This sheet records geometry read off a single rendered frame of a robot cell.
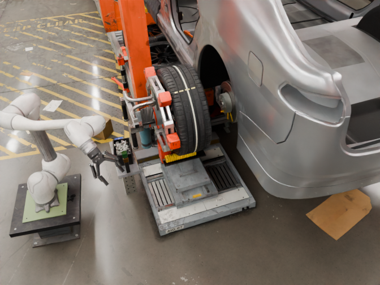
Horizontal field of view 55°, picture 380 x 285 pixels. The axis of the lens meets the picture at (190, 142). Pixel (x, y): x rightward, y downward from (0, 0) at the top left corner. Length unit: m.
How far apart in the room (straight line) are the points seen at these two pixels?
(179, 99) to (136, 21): 0.69
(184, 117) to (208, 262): 1.12
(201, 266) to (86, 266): 0.86
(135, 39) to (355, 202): 2.23
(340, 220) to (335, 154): 1.37
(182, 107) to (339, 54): 1.39
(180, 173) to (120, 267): 0.87
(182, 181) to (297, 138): 1.42
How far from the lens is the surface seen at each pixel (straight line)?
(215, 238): 2.98
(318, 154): 1.93
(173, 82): 2.48
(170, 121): 2.44
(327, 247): 3.07
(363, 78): 3.08
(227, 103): 2.73
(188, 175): 3.10
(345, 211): 3.32
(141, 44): 2.84
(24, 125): 2.47
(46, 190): 2.90
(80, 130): 2.20
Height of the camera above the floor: 2.48
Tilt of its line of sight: 42 degrees down
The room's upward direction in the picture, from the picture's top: 3 degrees counter-clockwise
